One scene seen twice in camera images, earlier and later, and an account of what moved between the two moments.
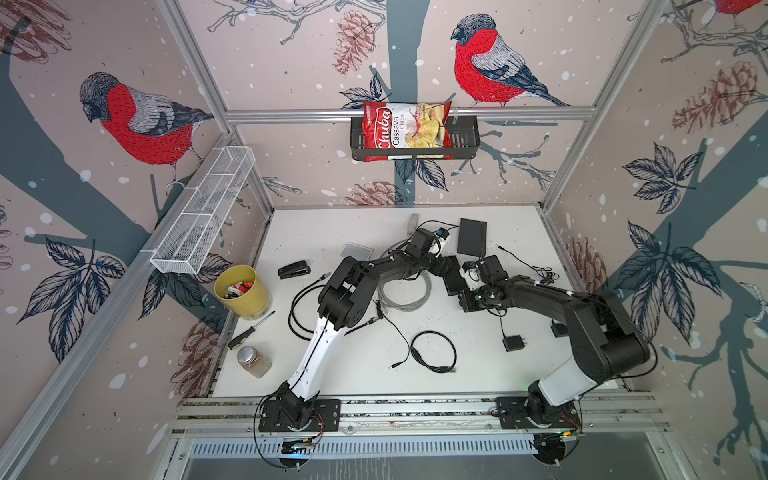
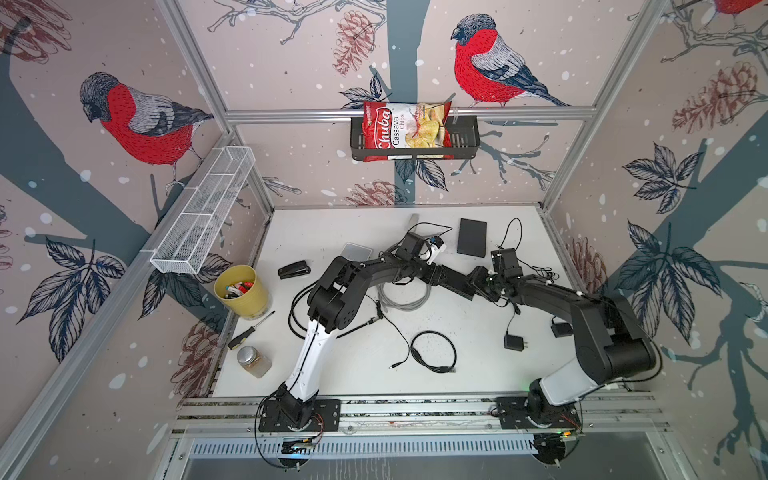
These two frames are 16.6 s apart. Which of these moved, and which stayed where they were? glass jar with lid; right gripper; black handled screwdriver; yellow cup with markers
Moved: right gripper
Stayed: yellow cup with markers; glass jar with lid; black handled screwdriver
